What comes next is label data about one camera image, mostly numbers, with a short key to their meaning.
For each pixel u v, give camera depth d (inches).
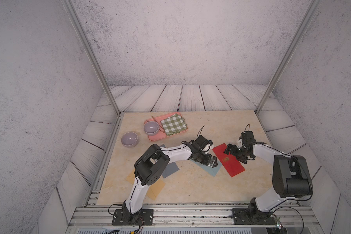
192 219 28.6
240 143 34.3
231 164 35.8
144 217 28.7
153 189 32.6
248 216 28.5
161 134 42.4
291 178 18.0
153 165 21.1
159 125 43.8
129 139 39.9
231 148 34.1
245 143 28.6
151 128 42.2
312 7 27.8
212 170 34.9
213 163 31.7
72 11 28.1
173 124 43.8
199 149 29.4
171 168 36.2
